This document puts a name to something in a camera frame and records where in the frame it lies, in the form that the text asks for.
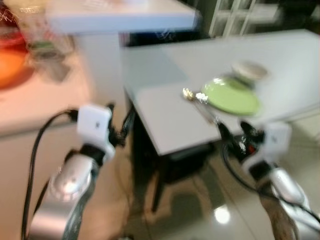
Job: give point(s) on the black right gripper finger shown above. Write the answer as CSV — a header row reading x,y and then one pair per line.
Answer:
x,y
250,127
225,132

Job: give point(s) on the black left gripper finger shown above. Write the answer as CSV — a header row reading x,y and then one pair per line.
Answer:
x,y
129,122
111,107

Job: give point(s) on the metal spoon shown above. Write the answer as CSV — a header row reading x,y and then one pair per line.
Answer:
x,y
200,99

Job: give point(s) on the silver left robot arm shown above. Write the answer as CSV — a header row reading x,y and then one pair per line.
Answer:
x,y
70,182

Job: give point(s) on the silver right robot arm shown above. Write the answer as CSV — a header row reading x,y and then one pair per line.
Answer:
x,y
286,186

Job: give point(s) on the green plate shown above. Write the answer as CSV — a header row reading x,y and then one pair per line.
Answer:
x,y
232,97

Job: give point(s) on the white dining table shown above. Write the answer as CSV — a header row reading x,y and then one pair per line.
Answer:
x,y
170,85

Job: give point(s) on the white bowl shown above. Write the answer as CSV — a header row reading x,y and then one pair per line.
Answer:
x,y
250,71

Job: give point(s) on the clear glass jar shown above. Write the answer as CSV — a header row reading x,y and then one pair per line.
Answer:
x,y
50,50

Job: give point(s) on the white shelf board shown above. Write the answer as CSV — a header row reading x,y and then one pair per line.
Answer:
x,y
125,17

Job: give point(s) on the orange bowl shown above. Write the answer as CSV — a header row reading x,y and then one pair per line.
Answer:
x,y
10,67

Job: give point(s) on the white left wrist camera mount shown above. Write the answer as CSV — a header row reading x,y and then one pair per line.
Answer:
x,y
94,122

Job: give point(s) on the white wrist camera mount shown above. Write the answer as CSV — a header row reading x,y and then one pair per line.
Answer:
x,y
276,139
94,122

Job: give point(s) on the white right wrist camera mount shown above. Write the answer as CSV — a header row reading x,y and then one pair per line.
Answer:
x,y
276,139

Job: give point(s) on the black table leg frame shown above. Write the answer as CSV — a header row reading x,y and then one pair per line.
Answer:
x,y
175,167

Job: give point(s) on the white window frame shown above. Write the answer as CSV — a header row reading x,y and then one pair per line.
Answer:
x,y
235,17

